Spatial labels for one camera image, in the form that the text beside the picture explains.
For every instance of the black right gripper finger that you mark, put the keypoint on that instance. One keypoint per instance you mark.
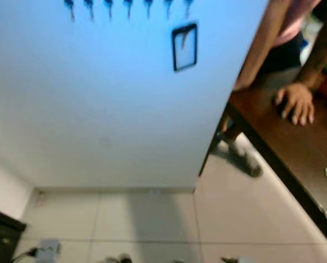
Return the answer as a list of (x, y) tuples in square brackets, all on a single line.
[(229, 259)]

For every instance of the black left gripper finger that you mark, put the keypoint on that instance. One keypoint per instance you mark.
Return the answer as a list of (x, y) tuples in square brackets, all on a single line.
[(123, 258)]

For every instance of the person's forearm with hand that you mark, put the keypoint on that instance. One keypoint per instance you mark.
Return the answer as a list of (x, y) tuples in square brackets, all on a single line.
[(317, 57)]

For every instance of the person's bare hand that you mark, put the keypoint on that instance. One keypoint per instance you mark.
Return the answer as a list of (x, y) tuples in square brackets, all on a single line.
[(298, 103)]

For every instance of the dark wooden cabinet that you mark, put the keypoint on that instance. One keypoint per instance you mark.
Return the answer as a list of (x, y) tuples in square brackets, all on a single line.
[(1, 241)]

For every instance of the person's foot in sandal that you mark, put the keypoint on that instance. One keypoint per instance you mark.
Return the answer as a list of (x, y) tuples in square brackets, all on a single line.
[(243, 156)]

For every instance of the dark brown wooden table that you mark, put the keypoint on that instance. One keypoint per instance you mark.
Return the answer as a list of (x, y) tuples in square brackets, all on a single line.
[(287, 150)]

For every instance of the person's black shorts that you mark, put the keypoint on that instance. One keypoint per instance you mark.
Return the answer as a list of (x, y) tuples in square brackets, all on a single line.
[(278, 57)]

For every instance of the person's pink shirt torso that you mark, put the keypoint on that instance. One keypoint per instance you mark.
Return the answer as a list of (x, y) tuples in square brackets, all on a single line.
[(295, 22)]

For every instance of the black rectangular frame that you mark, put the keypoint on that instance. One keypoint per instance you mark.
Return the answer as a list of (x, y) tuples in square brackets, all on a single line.
[(174, 50)]

